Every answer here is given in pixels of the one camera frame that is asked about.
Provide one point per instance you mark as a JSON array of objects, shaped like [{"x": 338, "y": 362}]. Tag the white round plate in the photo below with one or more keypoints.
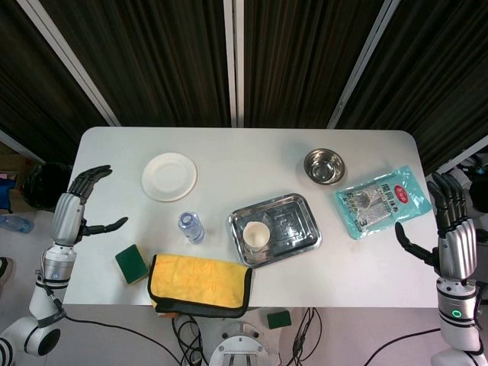
[{"x": 169, "y": 176}]

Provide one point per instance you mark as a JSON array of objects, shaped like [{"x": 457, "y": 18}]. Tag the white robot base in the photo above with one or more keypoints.
[{"x": 238, "y": 343}]

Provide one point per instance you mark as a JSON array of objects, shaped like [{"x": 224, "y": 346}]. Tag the small green sponge block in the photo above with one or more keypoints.
[{"x": 278, "y": 320}]

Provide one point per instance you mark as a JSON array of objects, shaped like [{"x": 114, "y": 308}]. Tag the transparent plastic water bottle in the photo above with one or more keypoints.
[{"x": 192, "y": 228}]

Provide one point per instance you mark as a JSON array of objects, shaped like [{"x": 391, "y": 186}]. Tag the stainless steel bowl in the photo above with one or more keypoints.
[{"x": 324, "y": 167}]

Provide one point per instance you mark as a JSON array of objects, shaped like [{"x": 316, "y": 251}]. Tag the brown cardboard box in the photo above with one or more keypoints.
[{"x": 13, "y": 164}]

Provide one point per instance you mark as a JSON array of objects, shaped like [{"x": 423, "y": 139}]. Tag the green and yellow sponge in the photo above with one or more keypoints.
[{"x": 131, "y": 263}]

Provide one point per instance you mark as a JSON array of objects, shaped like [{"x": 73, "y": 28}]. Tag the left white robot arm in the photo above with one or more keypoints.
[{"x": 45, "y": 297}]

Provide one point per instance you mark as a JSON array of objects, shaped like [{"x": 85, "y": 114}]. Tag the yellow towel with black trim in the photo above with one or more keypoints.
[{"x": 198, "y": 280}]

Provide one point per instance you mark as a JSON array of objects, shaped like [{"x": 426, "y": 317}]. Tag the blue bag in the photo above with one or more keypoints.
[{"x": 7, "y": 192}]

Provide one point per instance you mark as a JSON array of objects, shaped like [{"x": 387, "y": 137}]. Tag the teal steel scrubber packet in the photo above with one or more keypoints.
[{"x": 381, "y": 202}]

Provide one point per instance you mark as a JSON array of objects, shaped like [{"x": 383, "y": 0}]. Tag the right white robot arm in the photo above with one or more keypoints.
[{"x": 455, "y": 331}]

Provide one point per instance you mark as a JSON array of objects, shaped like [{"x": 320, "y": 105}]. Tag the black bag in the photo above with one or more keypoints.
[{"x": 45, "y": 187}]

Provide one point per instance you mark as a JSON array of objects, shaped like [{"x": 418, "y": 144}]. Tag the white paper cup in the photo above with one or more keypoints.
[{"x": 256, "y": 234}]

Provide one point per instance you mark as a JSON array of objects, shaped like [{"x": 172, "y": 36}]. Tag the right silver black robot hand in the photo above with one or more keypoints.
[{"x": 457, "y": 248}]

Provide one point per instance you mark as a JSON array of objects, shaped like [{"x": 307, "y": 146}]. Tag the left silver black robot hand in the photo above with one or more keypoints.
[{"x": 68, "y": 213}]

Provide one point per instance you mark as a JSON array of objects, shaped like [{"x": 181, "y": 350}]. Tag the rectangular stainless steel tray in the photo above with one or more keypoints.
[{"x": 293, "y": 228}]

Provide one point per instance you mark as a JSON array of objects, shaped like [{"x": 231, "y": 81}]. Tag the white partition frame post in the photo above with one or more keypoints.
[
  {"x": 362, "y": 61},
  {"x": 68, "y": 61},
  {"x": 233, "y": 61}
]

